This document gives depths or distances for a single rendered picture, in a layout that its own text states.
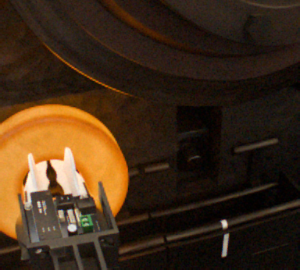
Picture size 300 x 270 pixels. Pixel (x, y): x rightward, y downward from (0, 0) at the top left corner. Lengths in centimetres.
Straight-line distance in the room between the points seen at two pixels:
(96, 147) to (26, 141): 7
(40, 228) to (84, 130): 14
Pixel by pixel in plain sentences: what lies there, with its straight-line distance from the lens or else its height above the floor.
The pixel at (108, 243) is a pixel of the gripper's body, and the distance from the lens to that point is 39.
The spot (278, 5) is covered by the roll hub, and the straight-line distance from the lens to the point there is 42.
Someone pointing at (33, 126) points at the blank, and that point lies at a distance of 47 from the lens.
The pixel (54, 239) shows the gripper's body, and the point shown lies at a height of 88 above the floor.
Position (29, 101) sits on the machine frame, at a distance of 58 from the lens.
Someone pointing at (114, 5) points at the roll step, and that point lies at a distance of 42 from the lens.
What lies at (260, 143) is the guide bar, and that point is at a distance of 69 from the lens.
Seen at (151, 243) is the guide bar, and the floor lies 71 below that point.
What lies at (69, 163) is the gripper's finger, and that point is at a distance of 46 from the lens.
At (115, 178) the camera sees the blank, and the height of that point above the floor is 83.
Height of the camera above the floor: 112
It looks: 29 degrees down
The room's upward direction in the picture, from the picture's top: 2 degrees counter-clockwise
